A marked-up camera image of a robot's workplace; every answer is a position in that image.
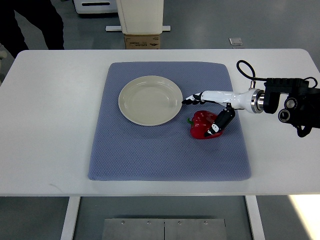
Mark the blue textured mat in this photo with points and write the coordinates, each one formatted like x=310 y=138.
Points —
x=125 y=151

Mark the small grey floor plate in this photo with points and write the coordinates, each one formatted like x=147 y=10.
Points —
x=235 y=41

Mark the white table leg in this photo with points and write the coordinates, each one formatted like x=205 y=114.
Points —
x=70 y=219
x=254 y=218

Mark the person in black trousers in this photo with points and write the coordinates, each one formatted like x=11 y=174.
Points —
x=40 y=13

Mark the white pedestal column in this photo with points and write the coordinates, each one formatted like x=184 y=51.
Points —
x=140 y=17

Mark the white machine base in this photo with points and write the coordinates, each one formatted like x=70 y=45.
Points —
x=95 y=6

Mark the cardboard box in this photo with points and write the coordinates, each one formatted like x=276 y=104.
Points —
x=142 y=42

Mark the white right table leg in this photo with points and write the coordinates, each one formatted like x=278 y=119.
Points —
x=254 y=218

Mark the cream ceramic plate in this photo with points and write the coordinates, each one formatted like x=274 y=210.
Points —
x=150 y=100

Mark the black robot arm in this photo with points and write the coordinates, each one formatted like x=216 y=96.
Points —
x=302 y=104

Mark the red bell pepper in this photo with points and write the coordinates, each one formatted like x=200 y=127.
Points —
x=200 y=123

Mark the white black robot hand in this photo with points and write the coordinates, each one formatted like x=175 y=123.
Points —
x=230 y=100

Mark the white left table leg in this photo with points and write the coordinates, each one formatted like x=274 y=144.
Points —
x=70 y=219

